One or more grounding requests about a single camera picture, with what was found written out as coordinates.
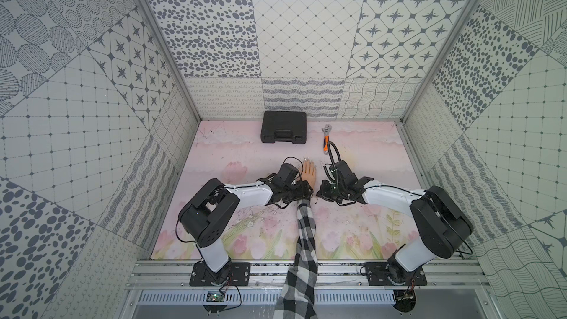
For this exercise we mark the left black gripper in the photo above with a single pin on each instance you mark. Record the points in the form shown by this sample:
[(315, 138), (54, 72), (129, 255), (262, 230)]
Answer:
[(299, 188)]

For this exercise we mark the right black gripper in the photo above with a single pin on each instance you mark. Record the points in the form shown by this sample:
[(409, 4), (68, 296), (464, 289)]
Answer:
[(322, 193)]

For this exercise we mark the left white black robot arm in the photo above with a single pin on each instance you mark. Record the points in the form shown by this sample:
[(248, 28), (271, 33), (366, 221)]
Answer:
[(208, 213)]

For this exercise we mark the checkered sleeve forearm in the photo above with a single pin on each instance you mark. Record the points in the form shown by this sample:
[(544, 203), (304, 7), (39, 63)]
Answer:
[(297, 298)]

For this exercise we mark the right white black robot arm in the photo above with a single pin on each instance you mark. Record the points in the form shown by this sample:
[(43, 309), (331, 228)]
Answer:
[(442, 226)]

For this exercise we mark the mannequin hand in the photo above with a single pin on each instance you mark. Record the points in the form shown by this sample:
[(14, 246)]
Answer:
[(309, 173)]

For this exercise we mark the black plastic tool case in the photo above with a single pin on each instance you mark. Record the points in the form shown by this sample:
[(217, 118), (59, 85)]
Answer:
[(284, 126)]

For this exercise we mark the green circuit board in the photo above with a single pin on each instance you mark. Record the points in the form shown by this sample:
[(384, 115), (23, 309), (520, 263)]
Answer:
[(215, 297)]

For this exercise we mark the orange handled adjustable wrench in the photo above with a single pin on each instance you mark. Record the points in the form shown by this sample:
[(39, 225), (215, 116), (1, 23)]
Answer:
[(326, 132)]

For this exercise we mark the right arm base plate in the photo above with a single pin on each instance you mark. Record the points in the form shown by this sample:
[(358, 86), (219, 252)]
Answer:
[(389, 274)]

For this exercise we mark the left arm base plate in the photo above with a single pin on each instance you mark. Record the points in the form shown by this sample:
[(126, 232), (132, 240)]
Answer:
[(237, 273)]

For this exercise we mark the aluminium rail frame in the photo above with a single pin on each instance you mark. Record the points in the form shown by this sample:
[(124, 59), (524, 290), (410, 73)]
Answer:
[(452, 273)]

